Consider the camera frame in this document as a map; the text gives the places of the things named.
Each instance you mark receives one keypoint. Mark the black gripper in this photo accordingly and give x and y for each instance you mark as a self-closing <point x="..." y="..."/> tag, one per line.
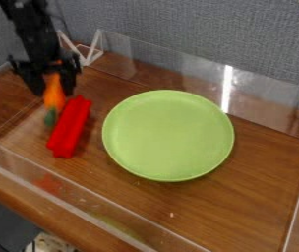
<point x="47" y="58"/>

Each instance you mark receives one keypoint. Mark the orange toy carrot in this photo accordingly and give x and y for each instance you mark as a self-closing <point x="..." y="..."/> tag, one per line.
<point x="54" y="99"/>

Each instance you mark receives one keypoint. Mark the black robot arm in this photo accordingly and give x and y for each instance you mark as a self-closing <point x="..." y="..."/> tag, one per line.
<point x="30" y="17"/>

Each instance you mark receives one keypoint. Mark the light green plate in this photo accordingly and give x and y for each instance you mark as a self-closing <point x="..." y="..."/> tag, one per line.
<point x="169" y="136"/>

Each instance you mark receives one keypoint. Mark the clear acrylic corner bracket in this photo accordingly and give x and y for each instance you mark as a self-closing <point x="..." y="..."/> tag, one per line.
<point x="89" y="52"/>

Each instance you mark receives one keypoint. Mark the clear acrylic enclosure walls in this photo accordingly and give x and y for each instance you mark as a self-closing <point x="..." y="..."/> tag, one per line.
<point x="240" y="209"/>

